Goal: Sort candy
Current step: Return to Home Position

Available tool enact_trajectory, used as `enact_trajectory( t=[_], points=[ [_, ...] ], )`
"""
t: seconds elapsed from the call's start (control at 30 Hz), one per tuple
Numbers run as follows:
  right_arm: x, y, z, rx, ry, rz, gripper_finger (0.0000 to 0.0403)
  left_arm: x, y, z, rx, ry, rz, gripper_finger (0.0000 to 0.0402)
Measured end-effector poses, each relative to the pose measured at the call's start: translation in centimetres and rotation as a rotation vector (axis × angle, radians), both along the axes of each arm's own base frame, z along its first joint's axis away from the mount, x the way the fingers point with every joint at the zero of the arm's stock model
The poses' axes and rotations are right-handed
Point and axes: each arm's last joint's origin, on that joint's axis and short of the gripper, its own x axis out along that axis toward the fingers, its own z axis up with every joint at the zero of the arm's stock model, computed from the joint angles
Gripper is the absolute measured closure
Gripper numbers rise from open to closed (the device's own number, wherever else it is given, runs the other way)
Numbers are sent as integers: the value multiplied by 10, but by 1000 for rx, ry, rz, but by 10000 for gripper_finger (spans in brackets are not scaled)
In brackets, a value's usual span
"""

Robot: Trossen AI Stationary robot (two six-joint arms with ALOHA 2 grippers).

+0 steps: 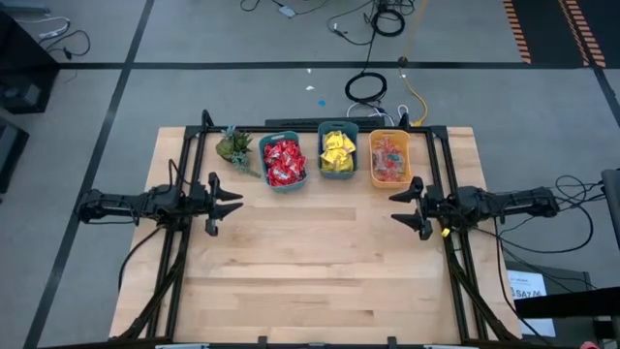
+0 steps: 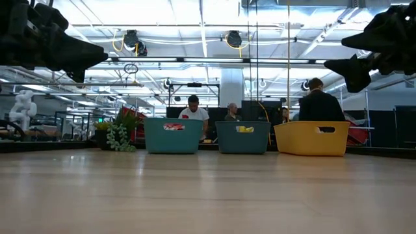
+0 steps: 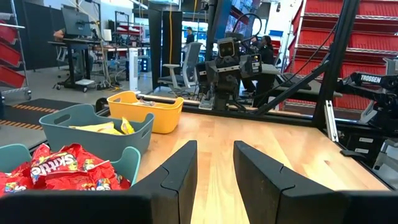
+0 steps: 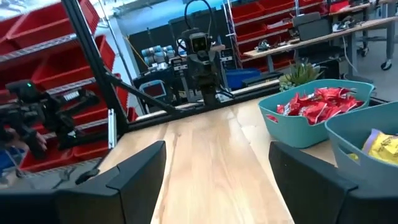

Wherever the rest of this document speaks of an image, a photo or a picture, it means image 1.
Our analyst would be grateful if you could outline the dark equipment box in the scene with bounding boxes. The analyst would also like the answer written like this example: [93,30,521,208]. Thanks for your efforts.
[0,115,30,195]

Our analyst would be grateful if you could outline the potted succulent plant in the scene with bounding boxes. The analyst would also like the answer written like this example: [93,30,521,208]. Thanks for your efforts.
[214,126,263,179]

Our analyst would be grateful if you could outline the white printed sheet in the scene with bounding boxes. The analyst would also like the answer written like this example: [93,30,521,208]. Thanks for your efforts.
[507,269,558,338]

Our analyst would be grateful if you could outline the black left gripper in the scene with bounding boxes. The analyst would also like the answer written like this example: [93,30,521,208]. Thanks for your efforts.
[189,173,244,238]

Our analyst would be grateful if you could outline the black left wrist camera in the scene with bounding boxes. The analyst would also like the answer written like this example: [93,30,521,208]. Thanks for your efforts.
[189,182,208,207]

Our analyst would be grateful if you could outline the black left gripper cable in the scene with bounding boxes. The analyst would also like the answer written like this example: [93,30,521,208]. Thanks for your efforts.
[167,158,191,190]

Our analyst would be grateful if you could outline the black coiled floor cable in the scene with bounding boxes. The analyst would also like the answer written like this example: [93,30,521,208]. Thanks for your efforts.
[369,6,407,39]
[343,70,388,105]

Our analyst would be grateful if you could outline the cable with white adapter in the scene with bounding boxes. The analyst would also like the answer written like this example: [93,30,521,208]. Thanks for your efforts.
[14,16,92,60]

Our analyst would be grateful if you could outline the yellow floor cable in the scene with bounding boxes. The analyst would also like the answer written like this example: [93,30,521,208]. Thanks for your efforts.
[397,0,430,128]

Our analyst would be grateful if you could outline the black striped floor mat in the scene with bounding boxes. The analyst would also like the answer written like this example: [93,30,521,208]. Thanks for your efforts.
[501,0,620,69]

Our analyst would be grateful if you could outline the black cabinet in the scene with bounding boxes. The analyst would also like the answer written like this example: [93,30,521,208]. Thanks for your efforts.
[0,10,60,115]

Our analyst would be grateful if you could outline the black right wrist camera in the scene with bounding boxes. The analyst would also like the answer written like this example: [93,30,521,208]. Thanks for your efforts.
[425,185,445,207]

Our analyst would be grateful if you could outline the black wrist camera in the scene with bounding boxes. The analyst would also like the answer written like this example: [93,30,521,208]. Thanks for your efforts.
[189,182,208,207]
[425,185,445,207]

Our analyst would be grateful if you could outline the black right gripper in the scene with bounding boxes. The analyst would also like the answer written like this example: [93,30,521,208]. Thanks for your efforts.
[388,176,445,241]

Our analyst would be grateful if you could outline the yellow plastic bin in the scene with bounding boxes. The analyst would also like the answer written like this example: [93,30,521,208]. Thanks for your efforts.
[367,128,413,189]

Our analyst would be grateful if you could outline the white floor cable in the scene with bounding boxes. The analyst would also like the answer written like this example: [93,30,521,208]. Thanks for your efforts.
[346,100,411,126]

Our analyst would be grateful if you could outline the slate blue plastic bin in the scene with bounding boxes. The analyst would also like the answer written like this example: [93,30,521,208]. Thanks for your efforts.
[317,120,360,180]

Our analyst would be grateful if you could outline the light teal plastic bin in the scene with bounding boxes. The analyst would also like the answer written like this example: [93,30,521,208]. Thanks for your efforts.
[258,130,310,194]

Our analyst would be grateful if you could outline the black power strip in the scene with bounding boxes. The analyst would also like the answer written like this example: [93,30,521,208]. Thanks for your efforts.
[263,116,373,129]

